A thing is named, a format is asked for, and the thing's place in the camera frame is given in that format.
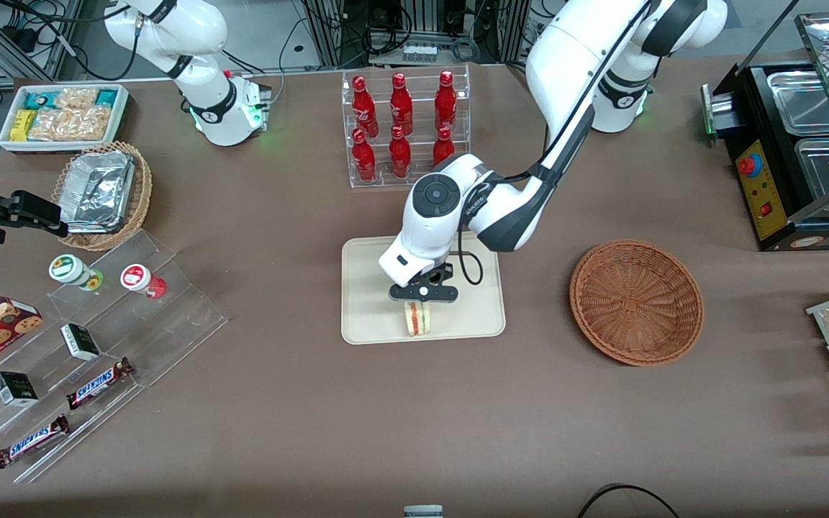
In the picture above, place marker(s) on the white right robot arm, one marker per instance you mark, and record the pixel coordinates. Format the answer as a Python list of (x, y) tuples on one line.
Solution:
[(206, 108)]

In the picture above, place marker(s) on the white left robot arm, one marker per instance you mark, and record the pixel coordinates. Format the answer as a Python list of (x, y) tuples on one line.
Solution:
[(573, 57)]

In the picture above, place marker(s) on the triangle sandwich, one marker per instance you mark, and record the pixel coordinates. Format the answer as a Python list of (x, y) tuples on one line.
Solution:
[(418, 319)]

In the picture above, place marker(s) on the light wicker basket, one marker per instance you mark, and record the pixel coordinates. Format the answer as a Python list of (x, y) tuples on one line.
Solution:
[(139, 201)]

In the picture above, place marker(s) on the grey device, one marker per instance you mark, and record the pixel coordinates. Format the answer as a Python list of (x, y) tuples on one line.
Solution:
[(423, 511)]

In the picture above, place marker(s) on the clear acrylic stepped shelf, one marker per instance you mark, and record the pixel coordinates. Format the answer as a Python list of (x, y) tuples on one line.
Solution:
[(170, 324)]

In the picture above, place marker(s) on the cream plastic tray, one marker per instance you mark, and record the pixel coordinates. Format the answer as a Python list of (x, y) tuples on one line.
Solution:
[(371, 302)]

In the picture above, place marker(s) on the green lid jar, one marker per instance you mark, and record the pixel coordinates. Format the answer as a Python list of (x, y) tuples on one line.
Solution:
[(69, 270)]

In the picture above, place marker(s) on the yellow snack pack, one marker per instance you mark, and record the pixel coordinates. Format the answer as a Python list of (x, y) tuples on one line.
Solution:
[(22, 124)]

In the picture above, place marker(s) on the white power strip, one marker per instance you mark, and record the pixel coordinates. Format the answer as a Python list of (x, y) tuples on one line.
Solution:
[(419, 52)]

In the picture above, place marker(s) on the red lid jar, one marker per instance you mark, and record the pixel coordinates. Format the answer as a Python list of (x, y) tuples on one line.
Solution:
[(137, 278)]

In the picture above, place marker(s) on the black food warmer machine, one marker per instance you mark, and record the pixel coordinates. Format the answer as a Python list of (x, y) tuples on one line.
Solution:
[(767, 194)]

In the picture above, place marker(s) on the small black carton box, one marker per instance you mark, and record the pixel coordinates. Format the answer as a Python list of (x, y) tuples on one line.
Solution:
[(80, 342), (15, 388)]

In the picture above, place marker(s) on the silver foil packages stack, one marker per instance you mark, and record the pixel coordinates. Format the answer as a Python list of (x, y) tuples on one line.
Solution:
[(98, 191)]

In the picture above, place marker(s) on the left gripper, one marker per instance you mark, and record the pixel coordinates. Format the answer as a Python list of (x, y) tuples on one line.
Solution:
[(434, 278)]

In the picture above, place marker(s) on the brown wicker basket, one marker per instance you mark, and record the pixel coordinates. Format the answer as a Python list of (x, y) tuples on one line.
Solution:
[(637, 302)]

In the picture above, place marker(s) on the white snack tray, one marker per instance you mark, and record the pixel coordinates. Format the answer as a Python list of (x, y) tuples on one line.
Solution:
[(8, 140)]

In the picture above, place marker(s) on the Snickers chocolate bar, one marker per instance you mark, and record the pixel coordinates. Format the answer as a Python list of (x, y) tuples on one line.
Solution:
[(100, 383), (31, 440)]

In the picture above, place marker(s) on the clear acrylic bottle rack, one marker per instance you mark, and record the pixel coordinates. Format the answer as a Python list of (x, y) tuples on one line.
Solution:
[(422, 79)]

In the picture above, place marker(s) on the red cola bottle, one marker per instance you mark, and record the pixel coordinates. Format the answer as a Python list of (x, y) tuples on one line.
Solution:
[(445, 99), (399, 152), (443, 147), (401, 104), (363, 157), (363, 104)]

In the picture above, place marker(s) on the teal snack pack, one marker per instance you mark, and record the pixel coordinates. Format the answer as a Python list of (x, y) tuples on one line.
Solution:
[(39, 101), (106, 97)]

